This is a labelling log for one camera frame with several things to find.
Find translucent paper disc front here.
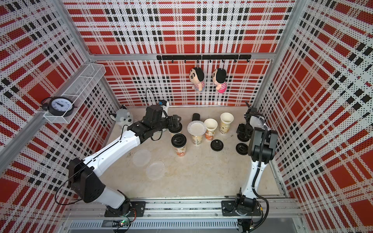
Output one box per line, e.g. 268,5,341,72
146,160,166,180

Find paper cup red flowers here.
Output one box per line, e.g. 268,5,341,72
204,118,218,141

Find black cup lid front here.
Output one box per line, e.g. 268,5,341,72
236,143,248,155

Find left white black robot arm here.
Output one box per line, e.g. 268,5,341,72
67,105,182,216

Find white wire wall shelf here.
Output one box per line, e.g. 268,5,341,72
43,63,106,124

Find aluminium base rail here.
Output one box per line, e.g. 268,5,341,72
58,196,307,233

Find tall paper cup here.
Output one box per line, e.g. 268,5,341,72
192,135,203,146

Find hanging doll pink shirt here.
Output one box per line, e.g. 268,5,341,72
213,68,227,94

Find translucent paper disc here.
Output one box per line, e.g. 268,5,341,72
132,149,152,167
187,120,207,136
146,160,166,180

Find grey husky plush toy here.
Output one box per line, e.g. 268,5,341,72
109,105,134,127

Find black wall hook rail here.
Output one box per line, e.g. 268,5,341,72
156,54,252,61

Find green circuit board with wires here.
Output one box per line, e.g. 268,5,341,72
111,216,137,233

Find black alarm clock on shelf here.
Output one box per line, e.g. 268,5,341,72
41,97,75,117

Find hanging boy doll striped shirt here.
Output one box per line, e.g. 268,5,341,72
188,68,206,92

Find black cup lid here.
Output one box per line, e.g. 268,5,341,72
171,134,187,148
236,143,248,155
237,134,250,142
210,139,224,151
169,124,183,135

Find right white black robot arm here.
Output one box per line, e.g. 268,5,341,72
221,107,278,216

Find black glasses case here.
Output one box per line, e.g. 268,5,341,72
192,113,200,121

